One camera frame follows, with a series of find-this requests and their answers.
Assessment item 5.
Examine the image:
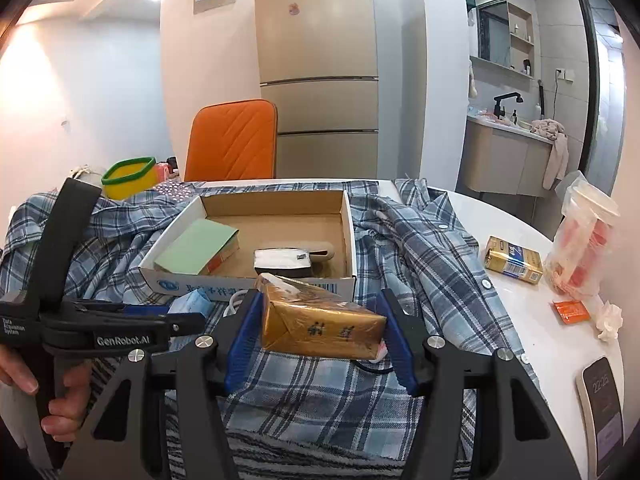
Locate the orange chair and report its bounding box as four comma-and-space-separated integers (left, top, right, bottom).
184, 99, 279, 182

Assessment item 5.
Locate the beige sink vanity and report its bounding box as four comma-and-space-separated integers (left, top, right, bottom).
456, 114, 556, 197

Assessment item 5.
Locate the smartphone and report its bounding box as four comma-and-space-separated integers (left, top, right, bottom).
576, 356, 626, 478

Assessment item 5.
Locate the pink towel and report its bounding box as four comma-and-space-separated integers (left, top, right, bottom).
531, 118, 570, 191

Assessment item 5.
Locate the black tissue pack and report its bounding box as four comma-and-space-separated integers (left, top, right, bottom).
253, 247, 314, 279

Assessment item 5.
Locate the green tissue packet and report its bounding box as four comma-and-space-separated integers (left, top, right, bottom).
153, 217, 241, 277

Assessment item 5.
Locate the grey striped cloth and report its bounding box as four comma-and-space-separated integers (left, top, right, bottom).
65, 360, 476, 480

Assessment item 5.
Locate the cardboard box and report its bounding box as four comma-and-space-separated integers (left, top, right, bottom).
139, 189, 358, 304

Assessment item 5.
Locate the bathroom mirror cabinet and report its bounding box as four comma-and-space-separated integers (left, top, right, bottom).
469, 0, 536, 79

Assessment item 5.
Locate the sequined cloth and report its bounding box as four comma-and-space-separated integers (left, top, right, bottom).
152, 181, 198, 201

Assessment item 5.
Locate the black door frame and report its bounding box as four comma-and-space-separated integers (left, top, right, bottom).
575, 0, 627, 183

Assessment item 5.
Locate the beige refrigerator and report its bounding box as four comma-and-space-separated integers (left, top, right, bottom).
254, 0, 380, 181

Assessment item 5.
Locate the yellow bin with green rim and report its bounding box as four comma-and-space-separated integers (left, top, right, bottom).
101, 157, 157, 201

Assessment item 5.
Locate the blue plaid shirt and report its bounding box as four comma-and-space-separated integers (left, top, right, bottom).
0, 177, 540, 461

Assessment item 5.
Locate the beige round compact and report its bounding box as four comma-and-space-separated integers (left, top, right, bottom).
300, 241, 336, 264

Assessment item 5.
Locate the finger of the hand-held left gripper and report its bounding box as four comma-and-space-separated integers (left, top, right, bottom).
75, 299, 207, 334
37, 177, 102, 307

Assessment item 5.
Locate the blue face mask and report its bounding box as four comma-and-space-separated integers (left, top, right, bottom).
167, 287, 213, 328

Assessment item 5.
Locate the gold cigarette pack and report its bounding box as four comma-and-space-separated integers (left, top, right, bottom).
482, 235, 544, 287
255, 272, 389, 362

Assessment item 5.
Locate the black faucet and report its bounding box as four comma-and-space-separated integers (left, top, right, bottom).
493, 92, 524, 121

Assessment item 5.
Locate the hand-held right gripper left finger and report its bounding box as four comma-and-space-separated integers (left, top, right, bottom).
60, 290, 263, 480

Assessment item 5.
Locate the small orange packet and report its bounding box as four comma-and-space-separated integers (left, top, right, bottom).
552, 298, 591, 324

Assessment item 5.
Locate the clear plastic bag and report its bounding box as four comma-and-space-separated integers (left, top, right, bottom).
542, 170, 622, 298

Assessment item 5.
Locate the white crumpled cloth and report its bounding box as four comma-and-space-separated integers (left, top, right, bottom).
67, 164, 106, 188

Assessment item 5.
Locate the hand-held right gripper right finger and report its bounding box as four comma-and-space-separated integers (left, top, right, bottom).
376, 289, 581, 480

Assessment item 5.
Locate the person's left hand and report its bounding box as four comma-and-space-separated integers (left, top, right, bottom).
0, 349, 94, 444

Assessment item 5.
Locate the crumpled white tissue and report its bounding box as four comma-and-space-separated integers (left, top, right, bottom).
595, 302, 624, 344

